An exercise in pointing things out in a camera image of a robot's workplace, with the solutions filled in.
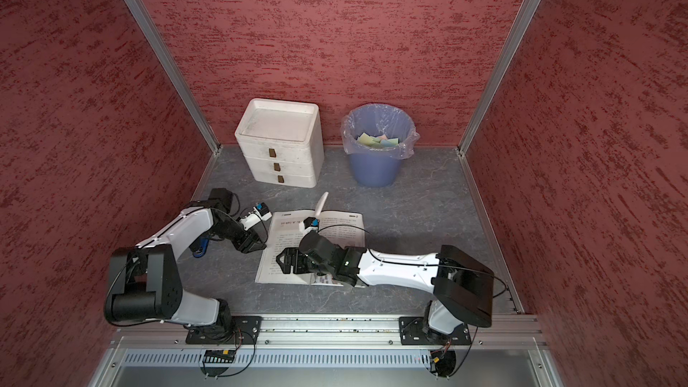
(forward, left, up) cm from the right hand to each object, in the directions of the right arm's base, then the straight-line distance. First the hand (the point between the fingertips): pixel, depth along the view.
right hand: (288, 266), depth 75 cm
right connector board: (-23, -42, -12) cm, 49 cm away
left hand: (+10, +13, -6) cm, 18 cm away
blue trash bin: (+37, -29, -4) cm, 47 cm away
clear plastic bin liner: (+52, -30, +10) cm, 61 cm away
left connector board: (-20, +19, -13) cm, 30 cm away
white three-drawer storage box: (+38, +5, +13) cm, 41 cm away
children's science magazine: (+17, +7, -11) cm, 21 cm away
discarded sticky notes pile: (+50, -30, +1) cm, 58 cm away
